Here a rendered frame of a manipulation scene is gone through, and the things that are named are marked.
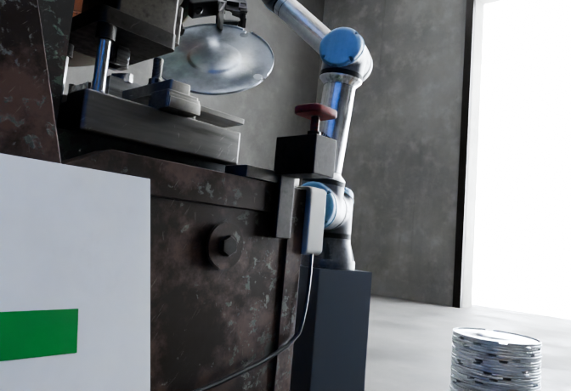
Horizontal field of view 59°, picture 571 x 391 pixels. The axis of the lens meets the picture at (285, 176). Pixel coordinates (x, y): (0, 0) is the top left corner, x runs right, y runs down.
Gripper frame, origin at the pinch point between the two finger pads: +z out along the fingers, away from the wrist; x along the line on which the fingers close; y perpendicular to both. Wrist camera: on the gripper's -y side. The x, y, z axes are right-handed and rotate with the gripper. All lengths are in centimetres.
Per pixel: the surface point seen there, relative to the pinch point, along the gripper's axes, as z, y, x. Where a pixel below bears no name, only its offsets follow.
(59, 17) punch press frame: 56, -22, -22
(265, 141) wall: -369, 71, 284
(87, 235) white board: 81, -14, -5
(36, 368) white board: 96, -16, 1
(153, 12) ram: 30.7, -12.7, -14.3
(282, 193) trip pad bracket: 57, 15, 5
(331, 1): -549, 149, 167
